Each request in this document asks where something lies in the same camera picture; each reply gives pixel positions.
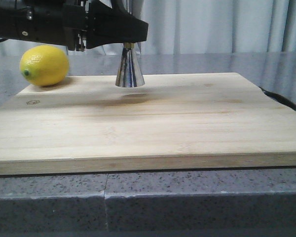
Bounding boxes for black gripper finger at jigger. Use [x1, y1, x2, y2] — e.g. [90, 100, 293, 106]
[86, 0, 148, 49]

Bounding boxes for black gripper at jigger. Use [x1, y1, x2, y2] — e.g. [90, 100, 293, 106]
[0, 0, 87, 51]

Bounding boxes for silver steel double jigger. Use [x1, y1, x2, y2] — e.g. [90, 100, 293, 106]
[115, 43, 145, 88]

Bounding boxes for yellow lemon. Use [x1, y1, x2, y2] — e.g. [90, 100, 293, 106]
[19, 45, 69, 86]

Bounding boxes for grey curtain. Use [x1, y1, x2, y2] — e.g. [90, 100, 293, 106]
[0, 0, 296, 55]

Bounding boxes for light wooden cutting board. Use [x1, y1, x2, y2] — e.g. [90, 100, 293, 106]
[0, 73, 296, 175]

